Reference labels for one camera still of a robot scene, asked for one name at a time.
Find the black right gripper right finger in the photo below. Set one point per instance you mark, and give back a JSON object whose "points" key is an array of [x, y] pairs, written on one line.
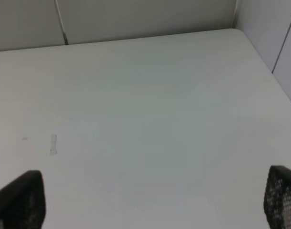
{"points": [[277, 198]]}

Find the clear tape strip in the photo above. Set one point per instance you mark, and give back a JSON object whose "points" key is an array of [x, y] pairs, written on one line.
{"points": [[53, 149]]}

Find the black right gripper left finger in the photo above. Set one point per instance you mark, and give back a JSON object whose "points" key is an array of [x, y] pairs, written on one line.
{"points": [[23, 203]]}

